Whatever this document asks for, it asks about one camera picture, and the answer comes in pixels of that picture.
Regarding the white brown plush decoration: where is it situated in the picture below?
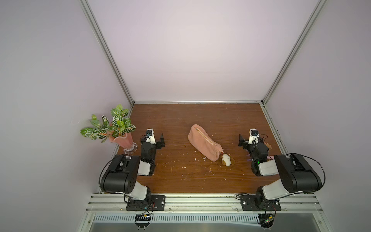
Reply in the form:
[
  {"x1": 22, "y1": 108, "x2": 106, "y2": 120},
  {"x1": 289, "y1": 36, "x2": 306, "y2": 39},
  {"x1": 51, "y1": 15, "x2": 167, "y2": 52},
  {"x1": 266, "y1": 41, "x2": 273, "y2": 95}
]
[{"x1": 221, "y1": 154, "x2": 231, "y2": 166}]

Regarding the pink corduroy pouch bag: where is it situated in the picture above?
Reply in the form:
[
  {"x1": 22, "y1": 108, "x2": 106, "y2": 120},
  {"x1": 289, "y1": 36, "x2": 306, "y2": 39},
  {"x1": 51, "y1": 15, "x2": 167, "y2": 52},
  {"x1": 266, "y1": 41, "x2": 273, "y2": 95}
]
[{"x1": 188, "y1": 124, "x2": 224, "y2": 162}]

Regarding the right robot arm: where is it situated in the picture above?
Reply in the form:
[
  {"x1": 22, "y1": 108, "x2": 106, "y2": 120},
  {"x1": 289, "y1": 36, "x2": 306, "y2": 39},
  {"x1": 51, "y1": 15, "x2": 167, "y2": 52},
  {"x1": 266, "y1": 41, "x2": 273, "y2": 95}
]
[{"x1": 235, "y1": 129, "x2": 326, "y2": 211}]

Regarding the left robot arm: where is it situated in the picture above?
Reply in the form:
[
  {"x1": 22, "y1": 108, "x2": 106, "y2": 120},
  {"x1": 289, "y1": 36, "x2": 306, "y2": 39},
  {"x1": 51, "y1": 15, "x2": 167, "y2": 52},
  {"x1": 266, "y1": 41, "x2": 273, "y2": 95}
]
[{"x1": 99, "y1": 130, "x2": 165, "y2": 208}]

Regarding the small succulent in white pot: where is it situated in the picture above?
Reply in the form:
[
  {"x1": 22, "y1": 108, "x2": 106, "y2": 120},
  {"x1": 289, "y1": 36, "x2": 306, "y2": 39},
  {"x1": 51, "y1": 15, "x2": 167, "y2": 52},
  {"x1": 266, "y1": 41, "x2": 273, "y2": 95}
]
[{"x1": 264, "y1": 143, "x2": 272, "y2": 151}]

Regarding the pink glass vase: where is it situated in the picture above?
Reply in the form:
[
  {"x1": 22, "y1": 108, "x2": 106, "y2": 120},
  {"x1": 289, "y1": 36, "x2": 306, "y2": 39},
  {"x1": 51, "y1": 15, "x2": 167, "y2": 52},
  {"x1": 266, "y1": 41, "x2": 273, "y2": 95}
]
[{"x1": 109, "y1": 132, "x2": 138, "y2": 155}]

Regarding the green leafy artificial plant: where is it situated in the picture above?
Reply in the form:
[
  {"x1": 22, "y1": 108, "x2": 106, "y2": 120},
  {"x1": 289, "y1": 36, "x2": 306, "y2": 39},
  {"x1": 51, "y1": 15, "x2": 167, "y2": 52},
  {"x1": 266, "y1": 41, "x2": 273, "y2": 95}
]
[{"x1": 80, "y1": 104, "x2": 136, "y2": 143}]

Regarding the right circuit board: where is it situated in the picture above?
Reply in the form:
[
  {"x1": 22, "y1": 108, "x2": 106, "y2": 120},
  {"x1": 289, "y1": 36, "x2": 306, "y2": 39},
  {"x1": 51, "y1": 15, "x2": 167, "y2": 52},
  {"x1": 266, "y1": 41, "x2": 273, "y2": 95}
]
[{"x1": 258, "y1": 214, "x2": 274, "y2": 230}]

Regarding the circuit board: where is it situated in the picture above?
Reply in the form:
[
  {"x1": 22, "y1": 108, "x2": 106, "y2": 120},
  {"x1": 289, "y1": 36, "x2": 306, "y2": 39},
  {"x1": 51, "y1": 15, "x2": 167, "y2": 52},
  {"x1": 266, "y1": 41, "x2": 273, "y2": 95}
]
[
  {"x1": 134, "y1": 214, "x2": 152, "y2": 230},
  {"x1": 258, "y1": 214, "x2": 274, "y2": 230}
]

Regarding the left circuit board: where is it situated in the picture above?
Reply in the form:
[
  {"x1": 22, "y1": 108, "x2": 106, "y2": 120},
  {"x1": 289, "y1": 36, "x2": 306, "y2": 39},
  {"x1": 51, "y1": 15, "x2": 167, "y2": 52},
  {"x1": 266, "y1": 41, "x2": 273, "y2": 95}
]
[{"x1": 134, "y1": 214, "x2": 152, "y2": 230}]

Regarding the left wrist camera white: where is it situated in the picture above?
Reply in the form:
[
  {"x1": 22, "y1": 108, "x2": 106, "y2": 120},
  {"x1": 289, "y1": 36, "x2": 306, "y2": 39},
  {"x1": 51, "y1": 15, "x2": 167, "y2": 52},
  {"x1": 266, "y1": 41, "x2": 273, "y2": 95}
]
[{"x1": 145, "y1": 129, "x2": 156, "y2": 144}]

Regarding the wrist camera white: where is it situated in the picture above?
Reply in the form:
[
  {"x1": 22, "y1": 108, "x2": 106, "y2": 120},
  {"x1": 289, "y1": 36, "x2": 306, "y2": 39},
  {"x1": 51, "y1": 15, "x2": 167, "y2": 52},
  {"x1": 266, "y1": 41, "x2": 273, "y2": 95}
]
[
  {"x1": 145, "y1": 129, "x2": 156, "y2": 144},
  {"x1": 248, "y1": 128, "x2": 260, "y2": 145}
]

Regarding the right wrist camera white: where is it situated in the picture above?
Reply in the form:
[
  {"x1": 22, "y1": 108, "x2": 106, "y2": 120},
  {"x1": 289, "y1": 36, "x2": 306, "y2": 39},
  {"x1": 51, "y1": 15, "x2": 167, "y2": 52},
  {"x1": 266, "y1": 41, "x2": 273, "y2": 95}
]
[{"x1": 248, "y1": 128, "x2": 260, "y2": 145}]

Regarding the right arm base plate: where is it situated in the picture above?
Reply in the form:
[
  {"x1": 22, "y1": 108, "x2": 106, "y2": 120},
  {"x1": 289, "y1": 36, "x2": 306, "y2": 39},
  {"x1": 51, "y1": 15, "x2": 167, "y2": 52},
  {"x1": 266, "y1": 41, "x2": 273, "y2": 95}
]
[{"x1": 236, "y1": 194, "x2": 282, "y2": 211}]

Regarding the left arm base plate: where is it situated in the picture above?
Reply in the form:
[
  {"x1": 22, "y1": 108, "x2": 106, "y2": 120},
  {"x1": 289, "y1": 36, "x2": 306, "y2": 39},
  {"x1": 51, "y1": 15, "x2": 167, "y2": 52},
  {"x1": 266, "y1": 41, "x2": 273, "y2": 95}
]
[{"x1": 126, "y1": 195, "x2": 166, "y2": 211}]

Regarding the aluminium front rail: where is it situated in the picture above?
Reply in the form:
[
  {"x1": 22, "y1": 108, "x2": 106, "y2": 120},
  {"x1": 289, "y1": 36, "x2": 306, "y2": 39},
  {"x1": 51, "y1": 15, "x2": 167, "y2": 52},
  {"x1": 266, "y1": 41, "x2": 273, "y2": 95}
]
[{"x1": 85, "y1": 193, "x2": 324, "y2": 213}]

